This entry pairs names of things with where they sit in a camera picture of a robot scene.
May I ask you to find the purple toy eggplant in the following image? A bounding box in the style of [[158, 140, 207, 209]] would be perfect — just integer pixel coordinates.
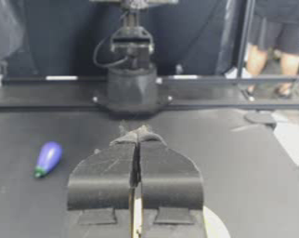
[[33, 141, 63, 179]]

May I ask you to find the yellow plate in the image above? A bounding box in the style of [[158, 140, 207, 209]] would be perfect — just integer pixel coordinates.
[[130, 185, 231, 238]]

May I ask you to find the grey round disc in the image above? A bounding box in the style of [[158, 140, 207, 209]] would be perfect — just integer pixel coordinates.
[[242, 111, 277, 126]]

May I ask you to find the person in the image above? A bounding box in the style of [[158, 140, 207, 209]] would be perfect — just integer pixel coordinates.
[[242, 0, 299, 99]]

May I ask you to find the black metal frame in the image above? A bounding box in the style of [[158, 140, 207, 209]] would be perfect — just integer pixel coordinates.
[[0, 0, 299, 112]]

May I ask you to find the black base cable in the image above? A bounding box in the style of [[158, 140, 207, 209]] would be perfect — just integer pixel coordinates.
[[91, 35, 130, 70]]

